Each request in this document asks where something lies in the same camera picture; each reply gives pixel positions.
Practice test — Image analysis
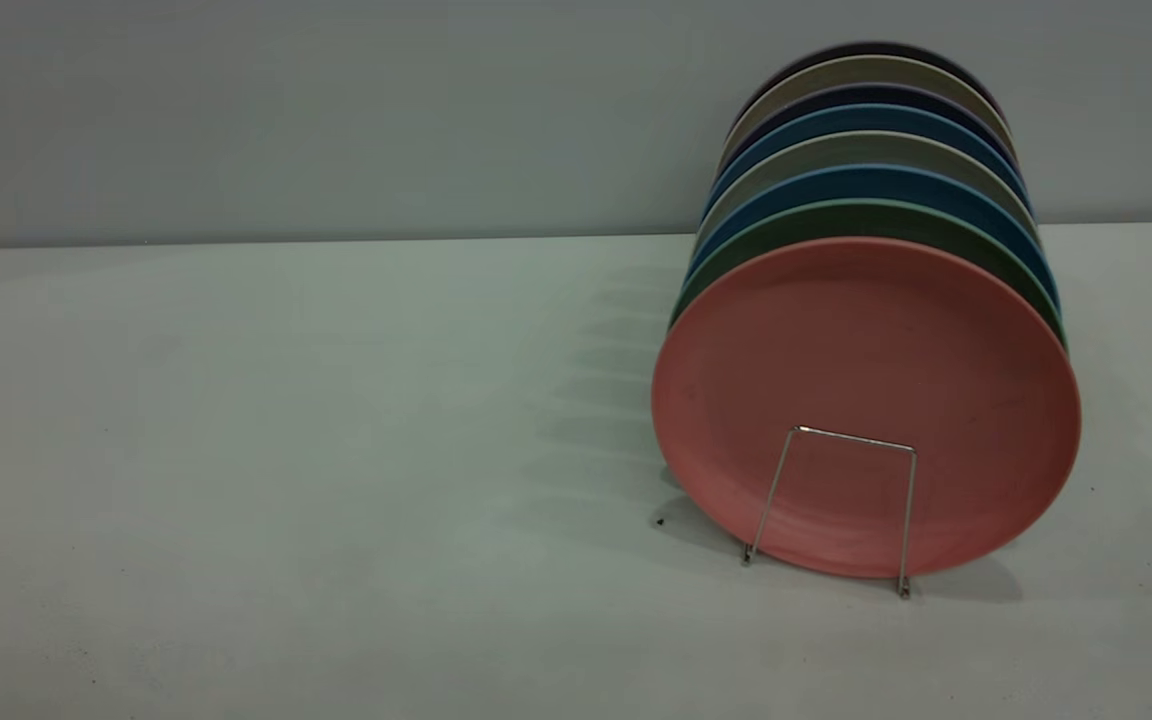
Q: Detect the silver wire plate rack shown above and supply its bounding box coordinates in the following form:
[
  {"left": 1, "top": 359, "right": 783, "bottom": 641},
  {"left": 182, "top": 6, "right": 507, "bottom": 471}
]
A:
[{"left": 741, "top": 425, "right": 919, "bottom": 601}]

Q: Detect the beige round plate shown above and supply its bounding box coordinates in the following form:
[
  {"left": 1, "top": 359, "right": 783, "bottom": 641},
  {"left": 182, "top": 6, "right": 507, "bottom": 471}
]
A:
[
  {"left": 696, "top": 131, "right": 1042, "bottom": 256},
  {"left": 726, "top": 54, "right": 1017, "bottom": 166}
]

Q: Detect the dark purple round plate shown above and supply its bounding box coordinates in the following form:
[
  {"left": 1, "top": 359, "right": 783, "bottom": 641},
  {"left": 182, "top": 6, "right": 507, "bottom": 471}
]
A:
[
  {"left": 719, "top": 82, "right": 1022, "bottom": 186},
  {"left": 741, "top": 41, "right": 1007, "bottom": 121}
]

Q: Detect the blue round plate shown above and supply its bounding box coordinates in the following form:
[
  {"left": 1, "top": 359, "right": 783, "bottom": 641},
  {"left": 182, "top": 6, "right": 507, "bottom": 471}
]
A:
[
  {"left": 704, "top": 103, "right": 1034, "bottom": 226},
  {"left": 686, "top": 164, "right": 1062, "bottom": 311}
]

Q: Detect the pink round plate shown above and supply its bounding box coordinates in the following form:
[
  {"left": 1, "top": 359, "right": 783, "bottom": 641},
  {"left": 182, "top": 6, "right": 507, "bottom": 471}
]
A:
[{"left": 651, "top": 236, "right": 1084, "bottom": 581}]

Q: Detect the green round plate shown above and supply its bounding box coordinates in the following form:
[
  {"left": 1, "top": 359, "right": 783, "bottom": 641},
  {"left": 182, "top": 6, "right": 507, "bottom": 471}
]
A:
[{"left": 669, "top": 198, "right": 1069, "bottom": 349}]

